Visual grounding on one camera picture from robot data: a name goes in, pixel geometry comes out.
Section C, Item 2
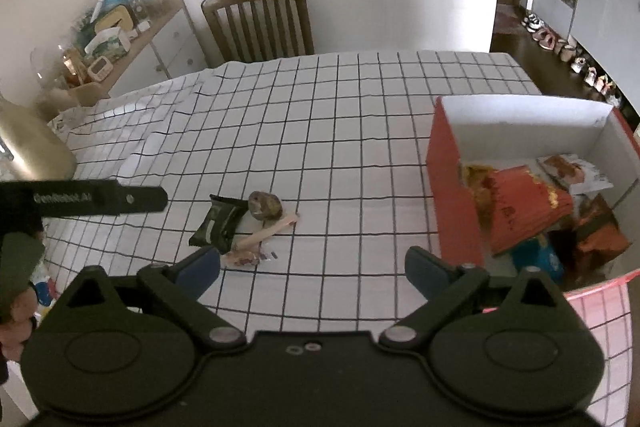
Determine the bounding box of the grey cabinet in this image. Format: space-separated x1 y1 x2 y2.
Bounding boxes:
530 0 640 132

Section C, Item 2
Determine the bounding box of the red snack bag gold print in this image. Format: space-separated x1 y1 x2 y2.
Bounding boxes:
462 163 575 257

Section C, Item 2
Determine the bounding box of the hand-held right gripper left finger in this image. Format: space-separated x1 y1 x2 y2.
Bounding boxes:
60 246 247 350

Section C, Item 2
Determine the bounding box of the yellow box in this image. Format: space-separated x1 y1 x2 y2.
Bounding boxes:
94 4 136 32

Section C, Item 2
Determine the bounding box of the person's left hand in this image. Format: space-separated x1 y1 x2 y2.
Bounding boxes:
0 283 39 363

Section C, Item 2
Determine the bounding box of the dark green snack packet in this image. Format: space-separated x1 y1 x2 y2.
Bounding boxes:
189 194 250 253

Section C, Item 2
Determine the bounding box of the white kitchen timer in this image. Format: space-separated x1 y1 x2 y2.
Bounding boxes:
86 57 114 83

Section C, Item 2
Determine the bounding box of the white sideboard wooden top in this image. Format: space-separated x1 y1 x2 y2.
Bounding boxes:
107 0 209 100

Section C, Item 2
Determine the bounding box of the red cardboard box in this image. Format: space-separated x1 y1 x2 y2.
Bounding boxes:
425 95 640 293

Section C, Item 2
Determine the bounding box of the green tissue box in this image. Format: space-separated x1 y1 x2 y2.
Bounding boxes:
82 28 132 58

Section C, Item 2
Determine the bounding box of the pink and white snack packet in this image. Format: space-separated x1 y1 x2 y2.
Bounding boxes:
536 153 615 196

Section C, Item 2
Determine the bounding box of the small wooden box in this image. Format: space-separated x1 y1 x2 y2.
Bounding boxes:
69 81 112 108

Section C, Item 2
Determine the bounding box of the clear glass jar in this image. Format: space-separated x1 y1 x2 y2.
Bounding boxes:
30 44 71 95

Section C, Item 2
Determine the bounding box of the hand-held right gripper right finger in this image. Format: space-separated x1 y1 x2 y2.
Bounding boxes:
379 246 568 350

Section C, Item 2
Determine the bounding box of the round foil-wrapped brown snack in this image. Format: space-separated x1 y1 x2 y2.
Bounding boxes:
248 190 285 223

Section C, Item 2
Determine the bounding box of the row of shoes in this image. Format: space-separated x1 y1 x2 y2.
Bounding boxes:
521 10 626 109

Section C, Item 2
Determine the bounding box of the beige stick snack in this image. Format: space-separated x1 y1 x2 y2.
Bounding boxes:
222 212 301 269

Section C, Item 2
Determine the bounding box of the blue snack packet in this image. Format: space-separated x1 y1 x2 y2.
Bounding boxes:
511 234 566 284

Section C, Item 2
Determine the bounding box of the gold rounded vessel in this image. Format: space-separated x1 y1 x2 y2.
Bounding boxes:
0 94 79 182

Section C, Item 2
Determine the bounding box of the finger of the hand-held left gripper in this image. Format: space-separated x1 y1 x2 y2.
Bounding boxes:
121 185 169 214

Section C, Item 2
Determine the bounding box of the white checkered tablecloth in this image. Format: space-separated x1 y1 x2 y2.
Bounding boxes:
42 51 640 427

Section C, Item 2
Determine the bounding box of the copper foil snack bag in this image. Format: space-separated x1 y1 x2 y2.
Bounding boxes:
550 194 632 281

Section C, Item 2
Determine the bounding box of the amber glass jar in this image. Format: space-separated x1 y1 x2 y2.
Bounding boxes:
62 47 86 86

